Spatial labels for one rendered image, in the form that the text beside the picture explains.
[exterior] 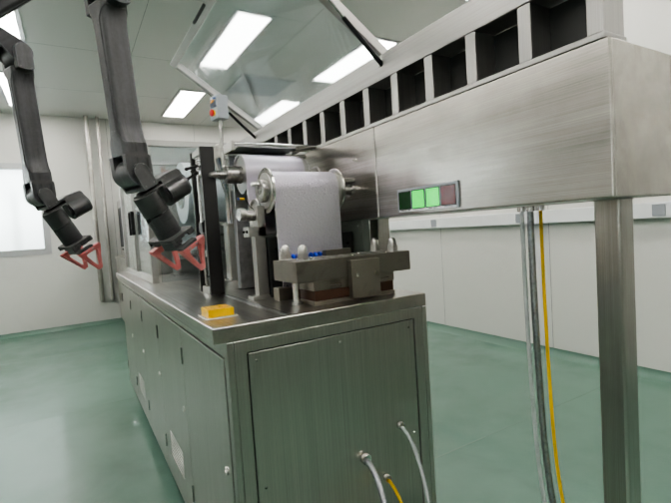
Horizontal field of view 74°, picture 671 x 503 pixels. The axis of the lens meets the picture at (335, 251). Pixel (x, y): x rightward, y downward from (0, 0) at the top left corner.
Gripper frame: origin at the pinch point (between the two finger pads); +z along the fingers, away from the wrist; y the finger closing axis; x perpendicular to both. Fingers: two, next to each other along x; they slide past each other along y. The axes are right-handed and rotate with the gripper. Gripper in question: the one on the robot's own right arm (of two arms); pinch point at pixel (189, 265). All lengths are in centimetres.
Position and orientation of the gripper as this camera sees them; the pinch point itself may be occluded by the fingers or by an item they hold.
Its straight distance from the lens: 112.1
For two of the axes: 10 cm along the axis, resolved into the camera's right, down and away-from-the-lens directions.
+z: 3.5, 8.3, 4.4
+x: -4.9, 5.6, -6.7
